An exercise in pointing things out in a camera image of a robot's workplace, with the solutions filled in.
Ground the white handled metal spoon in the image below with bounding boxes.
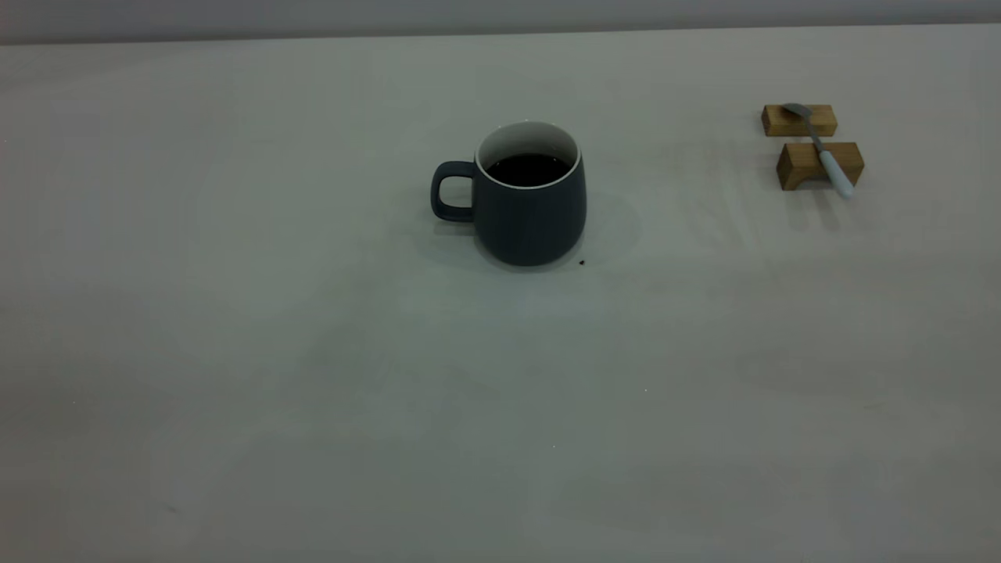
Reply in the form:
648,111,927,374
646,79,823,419
781,102,856,199

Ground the flat wooden block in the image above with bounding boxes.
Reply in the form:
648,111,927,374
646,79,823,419
762,104,838,138

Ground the dark grey ceramic mug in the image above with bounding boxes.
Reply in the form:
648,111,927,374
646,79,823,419
430,120,587,267

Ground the arched wooden block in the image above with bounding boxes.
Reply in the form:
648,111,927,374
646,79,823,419
777,142,866,191

